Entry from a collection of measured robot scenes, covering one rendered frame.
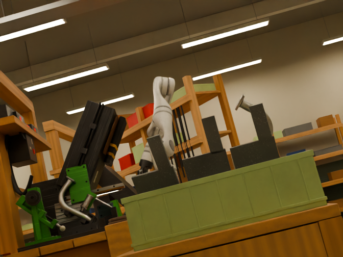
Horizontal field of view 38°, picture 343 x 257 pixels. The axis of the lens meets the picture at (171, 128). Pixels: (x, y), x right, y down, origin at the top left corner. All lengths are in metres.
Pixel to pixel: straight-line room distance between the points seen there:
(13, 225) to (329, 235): 1.61
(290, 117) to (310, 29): 2.16
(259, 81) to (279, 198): 10.48
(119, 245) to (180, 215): 0.61
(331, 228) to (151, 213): 0.54
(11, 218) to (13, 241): 0.11
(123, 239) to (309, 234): 0.89
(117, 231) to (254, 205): 0.77
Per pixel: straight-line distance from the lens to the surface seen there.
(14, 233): 2.61
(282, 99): 11.92
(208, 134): 1.66
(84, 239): 2.15
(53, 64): 10.59
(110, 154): 3.02
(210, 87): 5.66
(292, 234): 1.50
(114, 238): 2.13
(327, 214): 1.51
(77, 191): 2.79
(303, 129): 11.28
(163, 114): 2.37
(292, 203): 1.56
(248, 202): 1.55
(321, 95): 12.06
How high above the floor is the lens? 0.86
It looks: 10 degrees up
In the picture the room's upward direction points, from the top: 14 degrees counter-clockwise
